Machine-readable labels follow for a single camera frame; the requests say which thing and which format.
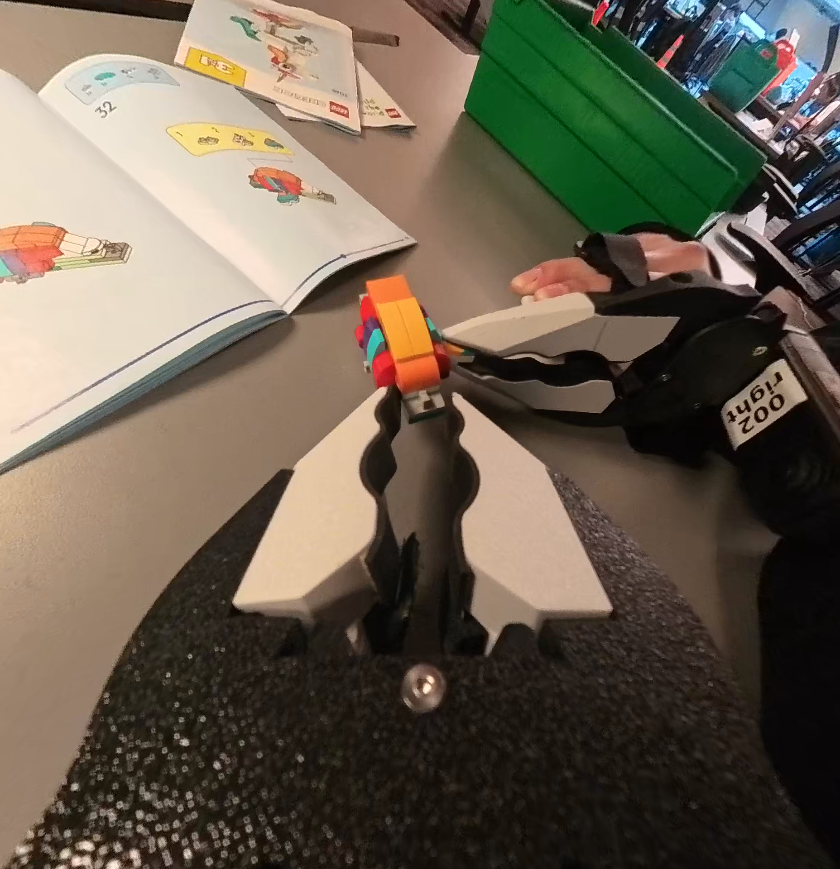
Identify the closed booklet with yellow label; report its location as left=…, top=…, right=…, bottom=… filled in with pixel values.
left=174, top=0, right=361, bottom=135

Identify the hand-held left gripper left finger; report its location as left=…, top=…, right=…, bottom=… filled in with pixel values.
left=231, top=390, right=403, bottom=656

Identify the open pale blue instruction booklet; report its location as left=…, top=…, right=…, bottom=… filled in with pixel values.
left=0, top=57, right=418, bottom=479

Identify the black armchair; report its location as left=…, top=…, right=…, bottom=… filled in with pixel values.
left=729, top=223, right=813, bottom=310

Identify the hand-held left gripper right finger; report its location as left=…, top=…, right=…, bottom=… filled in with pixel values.
left=447, top=394, right=614, bottom=658

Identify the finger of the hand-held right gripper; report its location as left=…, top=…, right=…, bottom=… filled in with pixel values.
left=452, top=364, right=619, bottom=414
left=442, top=292, right=677, bottom=362

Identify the dark slat-back chair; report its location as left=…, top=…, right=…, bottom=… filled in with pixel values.
left=765, top=155, right=840, bottom=239

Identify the person's black top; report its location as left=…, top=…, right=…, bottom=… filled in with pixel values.
left=758, top=533, right=840, bottom=869

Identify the green plastic bin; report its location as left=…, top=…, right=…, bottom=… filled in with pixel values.
left=464, top=0, right=767, bottom=235
left=707, top=37, right=782, bottom=113

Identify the orange red toy brick model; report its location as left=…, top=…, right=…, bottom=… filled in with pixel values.
left=354, top=275, right=461, bottom=425

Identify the small folded paper leaflet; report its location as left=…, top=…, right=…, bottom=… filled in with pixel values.
left=277, top=61, right=418, bottom=131

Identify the person's right hand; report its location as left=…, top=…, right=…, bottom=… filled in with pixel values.
left=511, top=238, right=724, bottom=304

